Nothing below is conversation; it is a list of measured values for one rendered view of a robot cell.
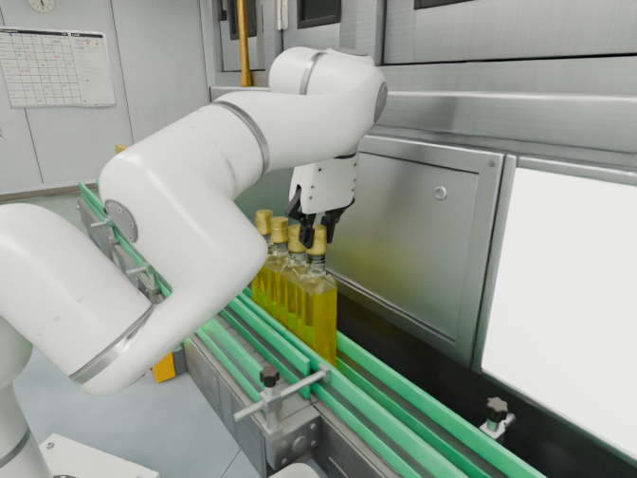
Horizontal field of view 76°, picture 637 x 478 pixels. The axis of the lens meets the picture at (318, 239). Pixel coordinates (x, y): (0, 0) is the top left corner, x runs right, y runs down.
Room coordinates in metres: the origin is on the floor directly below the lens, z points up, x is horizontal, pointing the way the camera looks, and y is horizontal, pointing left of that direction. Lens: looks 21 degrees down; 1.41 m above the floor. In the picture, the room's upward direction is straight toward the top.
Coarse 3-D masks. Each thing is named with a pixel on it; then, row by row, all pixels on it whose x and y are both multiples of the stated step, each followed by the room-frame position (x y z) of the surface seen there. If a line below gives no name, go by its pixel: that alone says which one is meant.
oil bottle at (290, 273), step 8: (288, 264) 0.69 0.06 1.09; (304, 264) 0.69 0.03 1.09; (280, 272) 0.70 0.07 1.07; (288, 272) 0.68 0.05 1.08; (296, 272) 0.67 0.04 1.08; (280, 280) 0.70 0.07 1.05; (288, 280) 0.68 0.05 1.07; (296, 280) 0.67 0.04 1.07; (280, 288) 0.70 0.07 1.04; (288, 288) 0.68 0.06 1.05; (296, 288) 0.66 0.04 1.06; (288, 296) 0.68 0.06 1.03; (296, 296) 0.66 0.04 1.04; (288, 304) 0.68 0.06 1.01; (296, 304) 0.66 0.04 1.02; (288, 312) 0.68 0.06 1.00; (296, 312) 0.66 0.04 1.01; (288, 320) 0.68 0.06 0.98; (296, 320) 0.66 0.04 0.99; (288, 328) 0.68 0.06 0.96; (296, 328) 0.66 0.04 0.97; (296, 336) 0.66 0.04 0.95
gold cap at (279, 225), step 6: (282, 216) 0.76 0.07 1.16; (270, 222) 0.74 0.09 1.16; (276, 222) 0.73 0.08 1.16; (282, 222) 0.73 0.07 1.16; (276, 228) 0.73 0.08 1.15; (282, 228) 0.73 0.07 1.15; (276, 234) 0.73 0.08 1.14; (282, 234) 0.73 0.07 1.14; (276, 240) 0.73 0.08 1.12; (282, 240) 0.73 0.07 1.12
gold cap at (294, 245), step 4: (296, 224) 0.71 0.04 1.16; (288, 228) 0.69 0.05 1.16; (292, 228) 0.69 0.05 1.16; (296, 228) 0.69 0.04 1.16; (288, 232) 0.69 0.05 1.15; (292, 232) 0.69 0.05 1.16; (296, 232) 0.68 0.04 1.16; (288, 236) 0.69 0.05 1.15; (292, 236) 0.69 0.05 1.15; (296, 236) 0.68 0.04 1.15; (288, 240) 0.69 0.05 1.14; (292, 240) 0.69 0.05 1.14; (296, 240) 0.68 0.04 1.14; (288, 244) 0.69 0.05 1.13; (292, 244) 0.69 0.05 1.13; (296, 244) 0.68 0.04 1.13; (300, 244) 0.68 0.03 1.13; (288, 248) 0.69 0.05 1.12; (292, 248) 0.69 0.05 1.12; (296, 248) 0.68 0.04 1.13; (300, 248) 0.68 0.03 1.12; (304, 248) 0.69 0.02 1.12; (296, 252) 0.68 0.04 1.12
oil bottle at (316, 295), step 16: (304, 272) 0.66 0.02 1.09; (304, 288) 0.63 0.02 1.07; (320, 288) 0.63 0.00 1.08; (336, 288) 0.64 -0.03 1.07; (304, 304) 0.63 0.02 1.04; (320, 304) 0.62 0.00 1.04; (336, 304) 0.64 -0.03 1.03; (304, 320) 0.64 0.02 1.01; (320, 320) 0.62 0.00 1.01; (336, 320) 0.65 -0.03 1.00; (304, 336) 0.64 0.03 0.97; (320, 336) 0.62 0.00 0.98; (336, 336) 0.65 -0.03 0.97; (320, 352) 0.62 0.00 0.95
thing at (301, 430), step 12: (312, 408) 0.55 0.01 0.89; (288, 420) 0.52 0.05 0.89; (300, 420) 0.52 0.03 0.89; (312, 420) 0.53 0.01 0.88; (288, 432) 0.50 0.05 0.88; (300, 432) 0.51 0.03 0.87; (312, 432) 0.53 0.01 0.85; (276, 444) 0.49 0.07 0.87; (288, 444) 0.50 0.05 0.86; (300, 444) 0.51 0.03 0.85; (312, 444) 0.52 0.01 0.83; (276, 456) 0.49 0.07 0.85; (288, 456) 0.50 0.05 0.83; (276, 468) 0.49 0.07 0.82
